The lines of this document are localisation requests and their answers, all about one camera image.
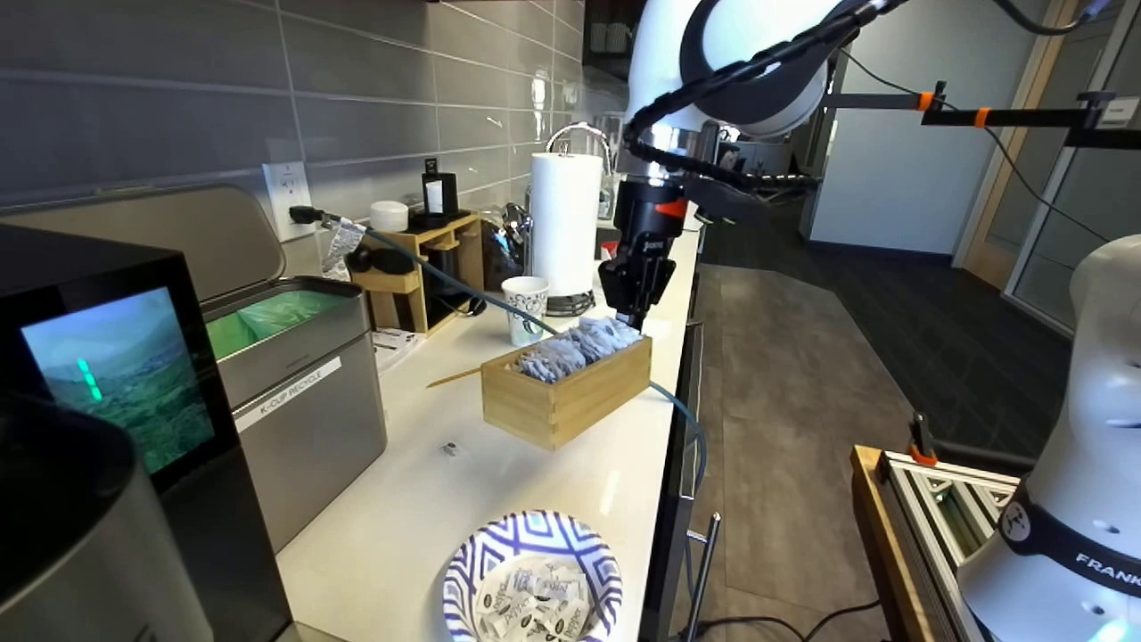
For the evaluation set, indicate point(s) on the aluminium frame with wood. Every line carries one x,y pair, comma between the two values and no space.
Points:
940,510

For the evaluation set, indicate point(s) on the stainless steel lidded bin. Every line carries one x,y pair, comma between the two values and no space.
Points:
315,442

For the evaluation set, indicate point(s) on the wooden shelf organizer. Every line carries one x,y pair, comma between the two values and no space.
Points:
416,296

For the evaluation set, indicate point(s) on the black bar with orange clamps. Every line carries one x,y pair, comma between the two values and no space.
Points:
1034,117

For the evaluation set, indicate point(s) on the white paper towel roll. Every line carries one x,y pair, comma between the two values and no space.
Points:
564,226

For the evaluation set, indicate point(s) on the black coffee machine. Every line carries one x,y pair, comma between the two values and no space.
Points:
117,273

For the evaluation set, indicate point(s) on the dark base cabinet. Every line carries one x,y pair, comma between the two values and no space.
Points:
677,476

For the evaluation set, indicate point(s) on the blue patterned paper plate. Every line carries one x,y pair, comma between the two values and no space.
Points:
537,583

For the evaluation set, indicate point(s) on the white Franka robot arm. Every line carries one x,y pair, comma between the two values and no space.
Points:
734,59

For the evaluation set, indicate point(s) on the wooden box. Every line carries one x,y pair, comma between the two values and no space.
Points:
557,403

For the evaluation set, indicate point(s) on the white printed card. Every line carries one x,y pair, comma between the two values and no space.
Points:
396,346

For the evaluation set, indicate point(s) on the stainless steel carafe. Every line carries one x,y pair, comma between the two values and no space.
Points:
72,557

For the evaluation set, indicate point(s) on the white paper cup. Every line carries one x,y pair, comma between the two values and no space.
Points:
525,310

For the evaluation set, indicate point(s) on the white wall outlet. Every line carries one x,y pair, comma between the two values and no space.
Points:
287,182

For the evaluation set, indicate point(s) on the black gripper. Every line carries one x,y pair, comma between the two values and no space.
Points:
646,235

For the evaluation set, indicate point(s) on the wooden door frame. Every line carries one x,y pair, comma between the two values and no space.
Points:
985,226

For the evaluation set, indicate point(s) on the white sweetener packets pile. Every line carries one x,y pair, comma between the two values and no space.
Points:
582,343

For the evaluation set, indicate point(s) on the small white cup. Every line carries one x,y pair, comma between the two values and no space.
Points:
385,216

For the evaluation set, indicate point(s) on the black bottle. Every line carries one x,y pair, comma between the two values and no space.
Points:
441,199

